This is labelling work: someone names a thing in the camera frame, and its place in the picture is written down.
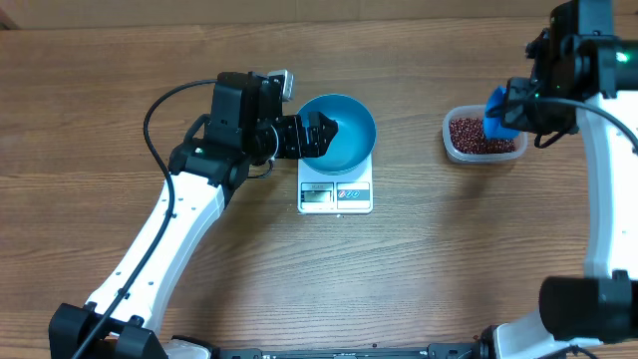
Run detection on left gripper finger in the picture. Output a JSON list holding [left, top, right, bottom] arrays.
[[300, 142, 329, 159], [307, 111, 339, 145]]

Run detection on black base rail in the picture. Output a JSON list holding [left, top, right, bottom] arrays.
[[163, 336, 494, 359]]

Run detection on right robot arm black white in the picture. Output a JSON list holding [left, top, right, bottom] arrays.
[[475, 0, 637, 358]]

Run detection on blue measuring scoop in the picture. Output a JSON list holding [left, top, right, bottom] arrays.
[[482, 87, 519, 140]]

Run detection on teal blue bowl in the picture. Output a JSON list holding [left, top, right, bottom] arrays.
[[298, 94, 377, 175]]

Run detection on white kitchen scale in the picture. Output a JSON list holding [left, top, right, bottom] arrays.
[[297, 155, 374, 215]]

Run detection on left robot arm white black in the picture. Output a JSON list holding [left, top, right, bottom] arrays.
[[48, 70, 339, 358]]

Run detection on clear plastic container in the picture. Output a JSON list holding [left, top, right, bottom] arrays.
[[443, 105, 527, 165]]

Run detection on red beans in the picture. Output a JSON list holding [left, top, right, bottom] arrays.
[[449, 118, 516, 155]]

